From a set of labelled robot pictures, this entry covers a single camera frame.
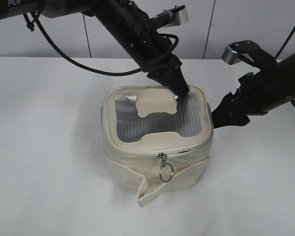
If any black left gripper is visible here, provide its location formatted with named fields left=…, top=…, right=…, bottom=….
left=135, top=34, right=189, bottom=95

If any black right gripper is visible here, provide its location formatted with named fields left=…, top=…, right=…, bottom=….
left=211, top=71, right=295, bottom=128

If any cream zippered bag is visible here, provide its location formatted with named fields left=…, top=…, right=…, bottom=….
left=101, top=86, right=213, bottom=207

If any silver zipper pull ring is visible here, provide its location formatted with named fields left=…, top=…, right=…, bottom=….
left=157, top=152, right=174, bottom=183

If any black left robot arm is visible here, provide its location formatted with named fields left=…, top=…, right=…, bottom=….
left=0, top=0, right=189, bottom=96

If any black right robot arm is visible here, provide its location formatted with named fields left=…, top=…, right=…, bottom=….
left=211, top=53, right=295, bottom=128

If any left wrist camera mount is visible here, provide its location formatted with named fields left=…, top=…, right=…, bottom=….
left=150, top=5, right=189, bottom=29

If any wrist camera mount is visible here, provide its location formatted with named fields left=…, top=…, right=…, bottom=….
left=221, top=40, right=277, bottom=71
left=150, top=5, right=189, bottom=29

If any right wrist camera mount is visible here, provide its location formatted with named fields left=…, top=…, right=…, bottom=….
left=221, top=40, right=277, bottom=71

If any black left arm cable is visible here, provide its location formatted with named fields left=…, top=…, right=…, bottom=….
left=23, top=12, right=180, bottom=75

